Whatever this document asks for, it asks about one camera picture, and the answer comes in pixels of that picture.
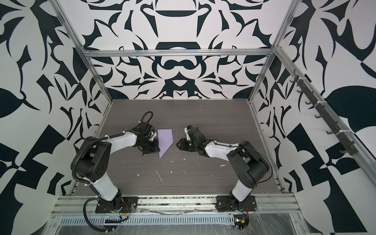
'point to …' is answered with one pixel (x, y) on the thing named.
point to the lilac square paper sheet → (165, 140)
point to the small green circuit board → (241, 221)
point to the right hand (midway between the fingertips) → (178, 144)
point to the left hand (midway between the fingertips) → (161, 147)
